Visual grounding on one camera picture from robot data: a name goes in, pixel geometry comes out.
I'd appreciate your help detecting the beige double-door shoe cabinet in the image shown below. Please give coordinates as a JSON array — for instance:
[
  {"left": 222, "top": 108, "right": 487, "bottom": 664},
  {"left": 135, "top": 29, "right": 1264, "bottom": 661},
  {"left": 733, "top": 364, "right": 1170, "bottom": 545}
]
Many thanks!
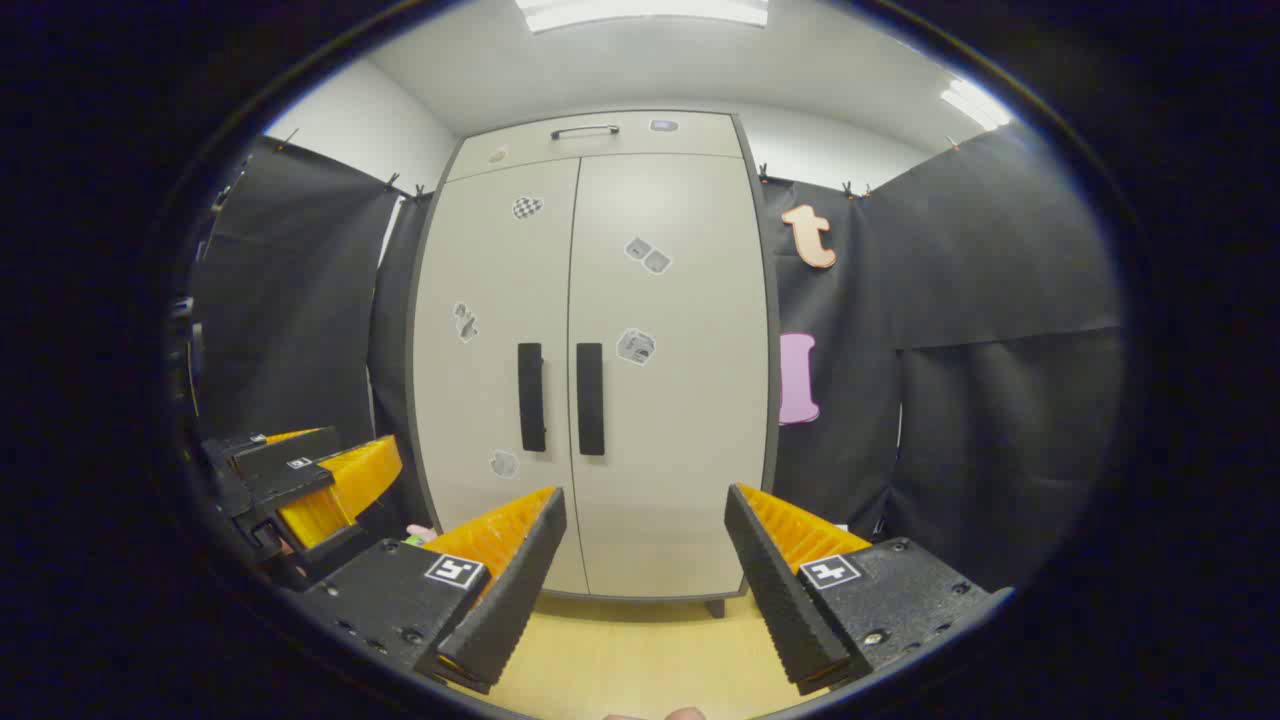
[{"left": 405, "top": 110, "right": 783, "bottom": 619}]

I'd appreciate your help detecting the black backdrop cloth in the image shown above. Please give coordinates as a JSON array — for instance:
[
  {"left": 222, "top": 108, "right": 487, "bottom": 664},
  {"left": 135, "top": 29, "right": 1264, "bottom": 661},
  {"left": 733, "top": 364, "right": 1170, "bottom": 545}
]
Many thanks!
[
  {"left": 760, "top": 178, "right": 901, "bottom": 536},
  {"left": 368, "top": 192, "right": 433, "bottom": 531},
  {"left": 865, "top": 125, "right": 1126, "bottom": 591},
  {"left": 190, "top": 135, "right": 401, "bottom": 451}
]

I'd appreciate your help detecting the beige cabinet top drawer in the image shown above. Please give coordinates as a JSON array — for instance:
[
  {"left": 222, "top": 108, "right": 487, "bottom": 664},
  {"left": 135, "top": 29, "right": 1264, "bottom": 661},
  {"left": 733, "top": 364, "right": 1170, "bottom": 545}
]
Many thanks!
[{"left": 445, "top": 112, "right": 746, "bottom": 183}]

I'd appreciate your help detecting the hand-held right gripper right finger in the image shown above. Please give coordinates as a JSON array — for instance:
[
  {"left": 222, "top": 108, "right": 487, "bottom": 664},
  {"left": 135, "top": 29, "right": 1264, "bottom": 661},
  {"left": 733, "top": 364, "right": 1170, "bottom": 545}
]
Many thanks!
[{"left": 724, "top": 483, "right": 1011, "bottom": 698}]

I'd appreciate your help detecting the beige shoe cabinet door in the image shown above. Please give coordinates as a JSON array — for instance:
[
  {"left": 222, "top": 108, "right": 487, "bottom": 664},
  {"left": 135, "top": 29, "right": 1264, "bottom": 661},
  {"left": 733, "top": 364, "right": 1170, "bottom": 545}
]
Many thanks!
[
  {"left": 567, "top": 152, "right": 776, "bottom": 599},
  {"left": 412, "top": 158, "right": 591, "bottom": 596}
]

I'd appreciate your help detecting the black door handle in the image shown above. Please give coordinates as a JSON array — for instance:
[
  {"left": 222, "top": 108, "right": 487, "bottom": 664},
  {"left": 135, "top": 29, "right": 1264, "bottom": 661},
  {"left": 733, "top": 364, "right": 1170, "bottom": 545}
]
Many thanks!
[
  {"left": 576, "top": 343, "right": 606, "bottom": 457},
  {"left": 517, "top": 343, "right": 548, "bottom": 453}
]

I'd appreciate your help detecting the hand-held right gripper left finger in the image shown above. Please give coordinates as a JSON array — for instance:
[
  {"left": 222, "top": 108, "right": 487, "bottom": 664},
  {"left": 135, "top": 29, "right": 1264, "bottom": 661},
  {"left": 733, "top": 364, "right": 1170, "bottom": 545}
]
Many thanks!
[{"left": 290, "top": 487, "right": 568, "bottom": 696}]

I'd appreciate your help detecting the small ceiling light panel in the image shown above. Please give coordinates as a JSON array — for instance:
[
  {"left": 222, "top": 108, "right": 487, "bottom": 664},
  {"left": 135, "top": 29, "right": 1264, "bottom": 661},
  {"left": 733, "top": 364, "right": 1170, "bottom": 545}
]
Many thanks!
[{"left": 940, "top": 78, "right": 1013, "bottom": 131}]

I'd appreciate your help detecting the long ceiling light panel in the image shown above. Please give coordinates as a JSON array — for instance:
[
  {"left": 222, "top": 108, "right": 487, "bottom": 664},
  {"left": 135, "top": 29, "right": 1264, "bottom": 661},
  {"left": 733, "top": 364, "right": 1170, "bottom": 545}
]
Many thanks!
[{"left": 515, "top": 0, "right": 771, "bottom": 34}]

